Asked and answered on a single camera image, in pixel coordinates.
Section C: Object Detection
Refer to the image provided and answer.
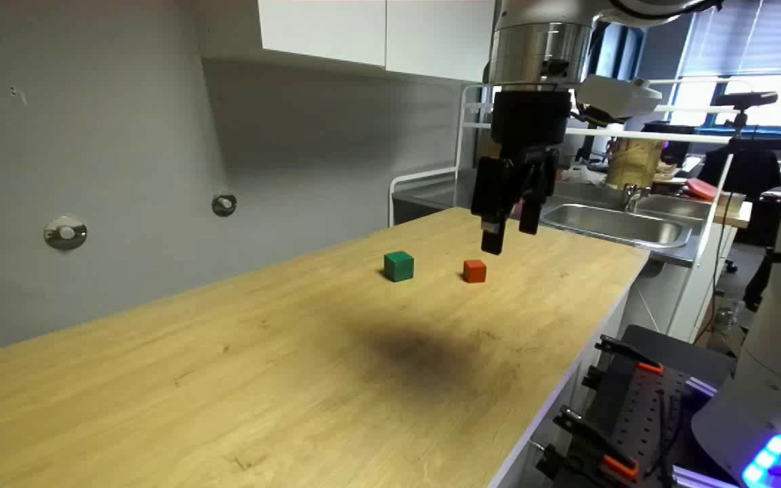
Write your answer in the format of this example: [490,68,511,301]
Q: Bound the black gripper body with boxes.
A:
[486,84,574,171]

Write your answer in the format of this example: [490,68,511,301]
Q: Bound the green cube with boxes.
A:
[381,248,418,283]

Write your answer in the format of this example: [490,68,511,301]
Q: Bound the stainless steel sink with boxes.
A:
[540,201,697,255]

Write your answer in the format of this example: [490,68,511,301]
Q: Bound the red object on counter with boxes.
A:
[684,175,719,202]

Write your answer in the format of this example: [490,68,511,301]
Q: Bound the black office chair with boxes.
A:
[697,134,781,202]

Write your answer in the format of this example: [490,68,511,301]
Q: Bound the window blinds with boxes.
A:
[677,0,781,76]

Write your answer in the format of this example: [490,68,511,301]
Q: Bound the black clamp with orange handle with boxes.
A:
[581,332,693,392]
[533,405,643,484]

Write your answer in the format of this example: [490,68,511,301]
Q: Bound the white wall cabinet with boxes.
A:
[198,0,499,85]

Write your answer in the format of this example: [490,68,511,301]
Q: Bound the black camera on tripod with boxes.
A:
[711,90,781,130]

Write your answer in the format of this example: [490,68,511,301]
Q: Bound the round grey wall outlet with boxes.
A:
[208,193,237,220]

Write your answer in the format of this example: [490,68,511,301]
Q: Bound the round white wall outlet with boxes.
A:
[44,214,88,252]

